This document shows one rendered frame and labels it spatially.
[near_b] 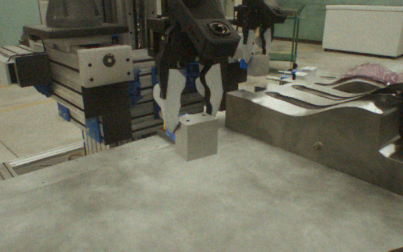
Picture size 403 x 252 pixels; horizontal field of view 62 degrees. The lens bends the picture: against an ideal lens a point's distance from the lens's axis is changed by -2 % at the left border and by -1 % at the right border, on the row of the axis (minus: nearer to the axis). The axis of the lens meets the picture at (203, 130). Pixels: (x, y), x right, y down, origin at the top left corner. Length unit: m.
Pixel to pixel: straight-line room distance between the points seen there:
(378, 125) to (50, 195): 0.57
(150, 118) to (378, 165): 0.74
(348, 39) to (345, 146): 7.03
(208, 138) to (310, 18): 8.59
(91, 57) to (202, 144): 0.48
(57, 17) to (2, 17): 4.94
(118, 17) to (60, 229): 0.82
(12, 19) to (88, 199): 5.46
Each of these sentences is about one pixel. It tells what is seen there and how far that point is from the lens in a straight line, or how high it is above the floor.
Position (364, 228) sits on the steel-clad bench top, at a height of 0.80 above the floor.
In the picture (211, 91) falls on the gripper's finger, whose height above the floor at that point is 0.99.
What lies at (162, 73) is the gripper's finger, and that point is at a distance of 0.44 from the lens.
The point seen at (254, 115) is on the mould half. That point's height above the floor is 0.86.
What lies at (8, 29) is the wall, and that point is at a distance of 5.98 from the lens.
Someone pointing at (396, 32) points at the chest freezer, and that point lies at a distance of 7.38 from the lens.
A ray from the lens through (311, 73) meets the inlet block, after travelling 1.23.
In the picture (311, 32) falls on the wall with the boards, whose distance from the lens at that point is 9.01.
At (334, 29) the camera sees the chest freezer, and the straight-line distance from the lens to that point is 7.80.
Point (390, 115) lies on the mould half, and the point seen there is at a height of 0.92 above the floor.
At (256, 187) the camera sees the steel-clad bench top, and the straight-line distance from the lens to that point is 0.62.
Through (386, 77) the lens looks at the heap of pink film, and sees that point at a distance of 1.11.
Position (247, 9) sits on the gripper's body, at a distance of 0.97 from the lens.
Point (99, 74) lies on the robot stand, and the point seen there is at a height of 0.93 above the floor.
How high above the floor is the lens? 1.12
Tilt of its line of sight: 22 degrees down
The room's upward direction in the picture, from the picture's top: straight up
